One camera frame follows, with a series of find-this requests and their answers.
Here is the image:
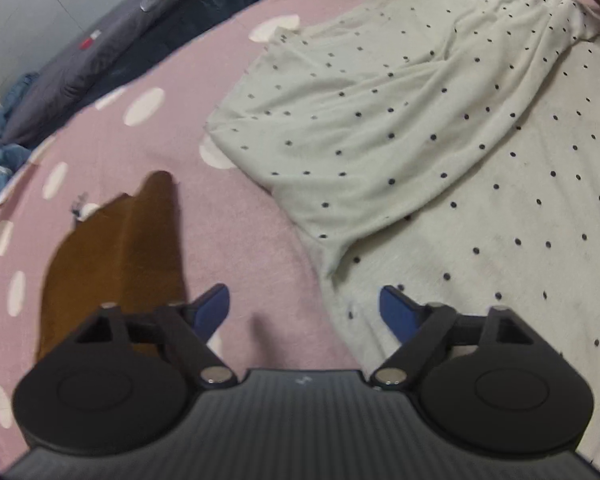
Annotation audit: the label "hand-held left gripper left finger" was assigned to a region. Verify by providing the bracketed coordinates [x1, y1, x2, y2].
[72, 283, 238, 387]

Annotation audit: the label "pink polka-dot bedsheet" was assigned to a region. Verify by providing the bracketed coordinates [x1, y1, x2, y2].
[0, 0, 600, 471]

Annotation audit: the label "white dotted garment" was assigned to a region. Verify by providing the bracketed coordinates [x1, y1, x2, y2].
[200, 0, 600, 476]

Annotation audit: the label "brown garment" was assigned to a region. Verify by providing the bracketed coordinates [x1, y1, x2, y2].
[36, 171, 191, 361]

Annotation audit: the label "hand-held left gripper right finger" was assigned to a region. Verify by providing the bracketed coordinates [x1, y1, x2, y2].
[369, 285, 538, 390]

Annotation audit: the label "blue denim clothes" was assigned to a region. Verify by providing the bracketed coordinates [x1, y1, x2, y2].
[0, 72, 41, 221]

